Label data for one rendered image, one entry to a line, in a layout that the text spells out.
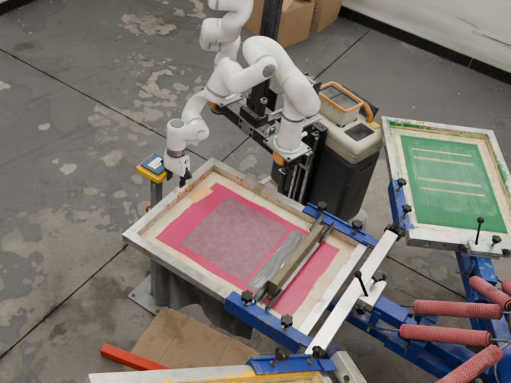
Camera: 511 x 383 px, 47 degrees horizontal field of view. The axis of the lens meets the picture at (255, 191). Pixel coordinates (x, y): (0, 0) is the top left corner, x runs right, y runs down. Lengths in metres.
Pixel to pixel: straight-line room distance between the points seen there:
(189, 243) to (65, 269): 1.30
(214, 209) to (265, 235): 0.24
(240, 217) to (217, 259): 0.24
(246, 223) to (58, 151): 2.06
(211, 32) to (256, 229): 0.81
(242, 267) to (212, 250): 0.14
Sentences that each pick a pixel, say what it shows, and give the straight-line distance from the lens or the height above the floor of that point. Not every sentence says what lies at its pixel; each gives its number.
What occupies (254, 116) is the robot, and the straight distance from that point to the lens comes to 2.57.
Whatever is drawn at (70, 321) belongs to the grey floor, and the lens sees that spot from 3.27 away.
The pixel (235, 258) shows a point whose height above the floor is 0.96.
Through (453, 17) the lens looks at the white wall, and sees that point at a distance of 5.74.
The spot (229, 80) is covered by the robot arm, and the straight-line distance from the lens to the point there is 2.04.
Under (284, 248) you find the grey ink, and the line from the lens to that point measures 2.33.
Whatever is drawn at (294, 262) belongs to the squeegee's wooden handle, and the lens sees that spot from 2.16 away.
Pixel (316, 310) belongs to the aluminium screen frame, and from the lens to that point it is 2.14.
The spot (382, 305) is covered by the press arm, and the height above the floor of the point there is 1.04.
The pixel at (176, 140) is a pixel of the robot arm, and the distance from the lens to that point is 2.19.
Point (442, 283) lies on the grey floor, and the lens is 3.75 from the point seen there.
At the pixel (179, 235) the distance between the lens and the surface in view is 2.33.
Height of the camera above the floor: 2.71
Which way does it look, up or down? 44 degrees down
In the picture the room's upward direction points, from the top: 10 degrees clockwise
